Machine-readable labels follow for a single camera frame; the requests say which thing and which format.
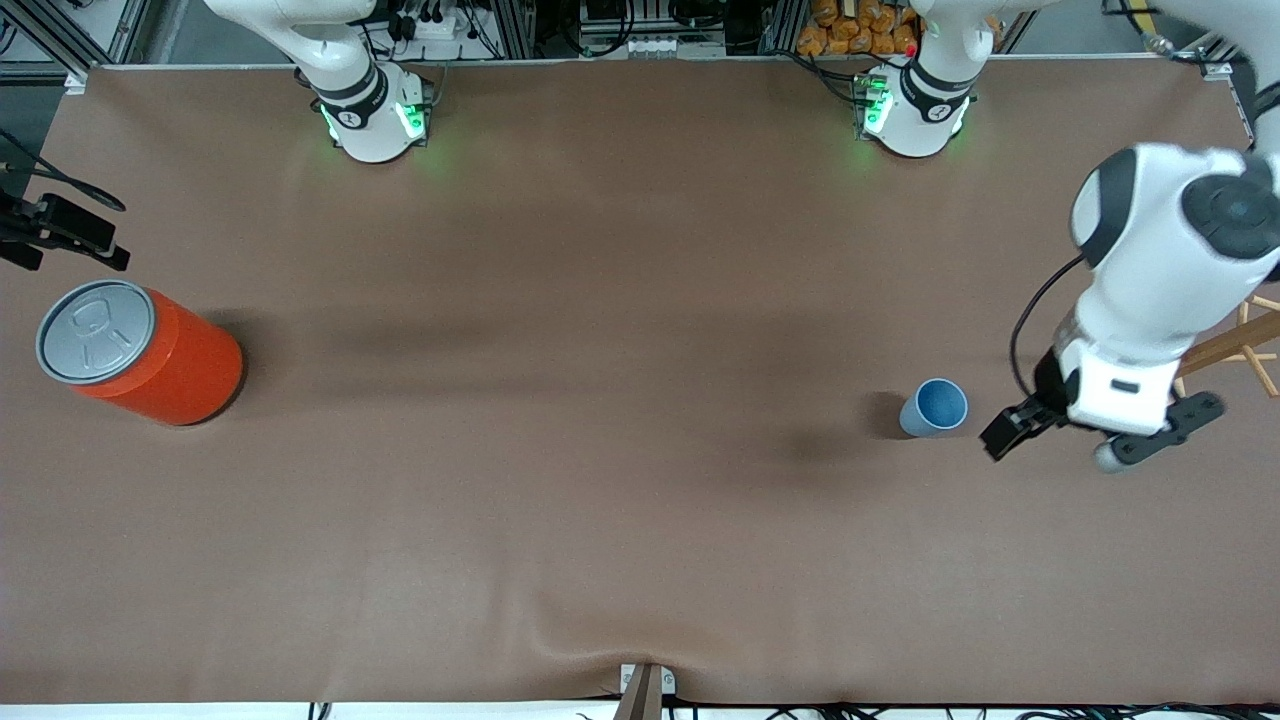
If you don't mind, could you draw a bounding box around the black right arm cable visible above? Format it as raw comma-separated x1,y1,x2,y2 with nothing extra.
0,130,127,214

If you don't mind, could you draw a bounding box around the orange snack bags pile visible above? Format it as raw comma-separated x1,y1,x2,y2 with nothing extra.
797,0,921,57

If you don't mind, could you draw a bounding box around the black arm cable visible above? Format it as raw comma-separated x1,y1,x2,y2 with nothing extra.
1010,255,1087,401
0,130,127,214

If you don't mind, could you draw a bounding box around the wooden mug tree rack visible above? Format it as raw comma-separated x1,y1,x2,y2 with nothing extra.
1170,295,1280,399

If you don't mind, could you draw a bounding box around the brown table cover sheet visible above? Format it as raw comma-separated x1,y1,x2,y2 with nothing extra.
0,55,1280,706

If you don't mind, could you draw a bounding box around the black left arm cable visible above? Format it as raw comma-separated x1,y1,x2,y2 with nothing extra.
1010,255,1087,401

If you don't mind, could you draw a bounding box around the orange can with silver lid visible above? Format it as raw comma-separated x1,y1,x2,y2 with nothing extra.
36,280,245,428

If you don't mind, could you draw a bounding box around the light blue plastic cup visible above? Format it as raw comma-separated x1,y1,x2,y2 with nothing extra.
898,378,969,439

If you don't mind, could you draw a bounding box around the metal table edge bracket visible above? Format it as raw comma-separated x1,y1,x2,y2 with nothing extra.
619,662,677,720

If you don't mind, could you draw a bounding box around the white power strip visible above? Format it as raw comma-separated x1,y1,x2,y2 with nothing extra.
395,0,481,43

